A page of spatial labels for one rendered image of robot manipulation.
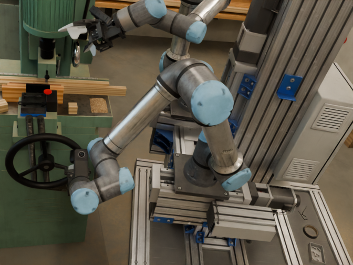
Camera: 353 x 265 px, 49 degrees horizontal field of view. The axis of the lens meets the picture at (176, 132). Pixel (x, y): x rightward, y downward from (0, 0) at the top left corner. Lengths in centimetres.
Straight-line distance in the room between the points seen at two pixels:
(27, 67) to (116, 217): 105
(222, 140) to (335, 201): 207
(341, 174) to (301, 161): 171
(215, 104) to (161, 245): 120
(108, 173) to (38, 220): 98
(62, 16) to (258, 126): 89
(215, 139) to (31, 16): 79
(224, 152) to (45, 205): 106
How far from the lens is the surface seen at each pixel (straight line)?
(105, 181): 119
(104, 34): 135
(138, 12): 131
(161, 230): 217
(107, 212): 246
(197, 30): 135
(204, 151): 147
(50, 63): 164
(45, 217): 211
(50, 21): 151
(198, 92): 105
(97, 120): 167
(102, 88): 176
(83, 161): 135
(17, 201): 201
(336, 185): 336
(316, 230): 256
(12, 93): 169
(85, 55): 185
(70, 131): 170
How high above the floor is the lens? 192
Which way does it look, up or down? 38 degrees down
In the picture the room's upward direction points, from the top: 17 degrees clockwise
